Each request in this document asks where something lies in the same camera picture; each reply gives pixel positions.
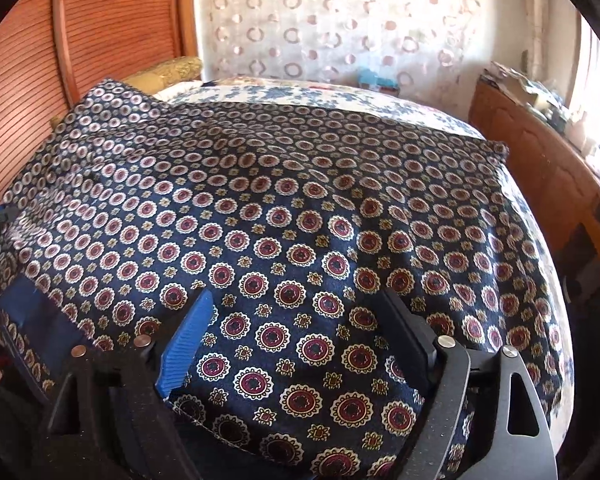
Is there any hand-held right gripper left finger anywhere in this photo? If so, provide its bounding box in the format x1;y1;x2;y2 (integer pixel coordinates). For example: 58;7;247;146
32;289;218;480

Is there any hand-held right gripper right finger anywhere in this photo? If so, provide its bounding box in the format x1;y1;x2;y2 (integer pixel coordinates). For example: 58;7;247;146
372;287;558;480

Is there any navy circle-patterned garment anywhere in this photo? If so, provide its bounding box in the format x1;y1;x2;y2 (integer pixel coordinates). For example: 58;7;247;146
0;77;571;480

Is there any wooden slatted wardrobe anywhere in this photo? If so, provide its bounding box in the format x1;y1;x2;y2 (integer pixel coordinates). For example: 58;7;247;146
0;0;201;211

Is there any long low wooden cabinet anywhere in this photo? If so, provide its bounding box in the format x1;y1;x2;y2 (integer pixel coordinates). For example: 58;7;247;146
467;62;600;261

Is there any blue floral white cloth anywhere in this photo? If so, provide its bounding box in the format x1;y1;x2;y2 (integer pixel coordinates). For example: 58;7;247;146
155;77;576;451

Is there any golden brocade pillow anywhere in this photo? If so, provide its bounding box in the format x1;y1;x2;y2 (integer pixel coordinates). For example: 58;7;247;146
50;56;203;126

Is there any blue packet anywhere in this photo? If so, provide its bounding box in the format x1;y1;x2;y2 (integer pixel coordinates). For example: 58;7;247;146
357;67;398;86

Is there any pile of clutter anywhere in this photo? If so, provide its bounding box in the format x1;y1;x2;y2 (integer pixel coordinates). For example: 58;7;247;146
482;60;571;126

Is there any wooden framed window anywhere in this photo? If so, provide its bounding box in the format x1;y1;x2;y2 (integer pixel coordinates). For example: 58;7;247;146
565;20;600;161

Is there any sheer circle-patterned curtain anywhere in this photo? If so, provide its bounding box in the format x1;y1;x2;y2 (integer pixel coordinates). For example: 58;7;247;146
192;0;531;93

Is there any cream bundled window curtain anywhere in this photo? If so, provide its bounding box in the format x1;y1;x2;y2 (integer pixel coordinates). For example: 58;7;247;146
520;0;551;61

